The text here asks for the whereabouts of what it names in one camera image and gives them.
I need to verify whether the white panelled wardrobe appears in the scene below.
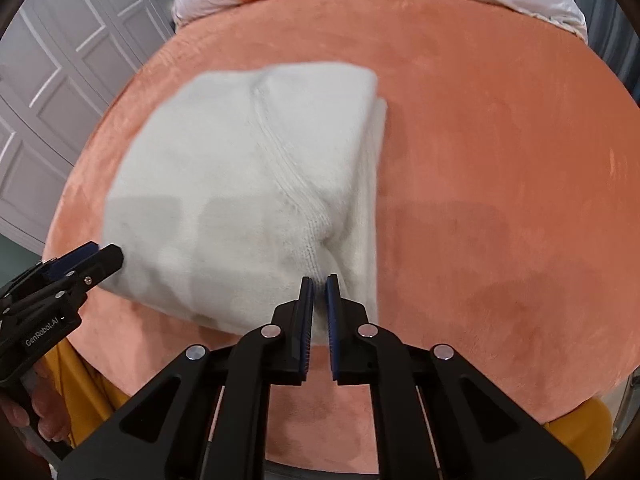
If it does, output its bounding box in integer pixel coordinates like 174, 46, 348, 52
0, 0, 183, 256

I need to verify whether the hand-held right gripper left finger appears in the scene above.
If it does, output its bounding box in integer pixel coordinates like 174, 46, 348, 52
56, 276, 315, 480

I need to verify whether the blue-grey striped curtain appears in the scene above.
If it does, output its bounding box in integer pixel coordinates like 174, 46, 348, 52
565, 0, 640, 103

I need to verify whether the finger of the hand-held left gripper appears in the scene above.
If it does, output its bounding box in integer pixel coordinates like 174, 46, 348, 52
47, 241, 101, 281
67, 244, 125, 293

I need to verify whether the white knitted cardigan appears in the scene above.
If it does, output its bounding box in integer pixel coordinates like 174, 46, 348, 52
102, 61, 388, 343

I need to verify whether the orange plush blanket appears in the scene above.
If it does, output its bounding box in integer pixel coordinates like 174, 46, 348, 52
42, 0, 640, 465

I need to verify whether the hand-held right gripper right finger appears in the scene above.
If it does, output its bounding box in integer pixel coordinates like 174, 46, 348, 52
325, 274, 586, 480

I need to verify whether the person's left hand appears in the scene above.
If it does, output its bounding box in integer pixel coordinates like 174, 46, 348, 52
0, 391, 71, 445

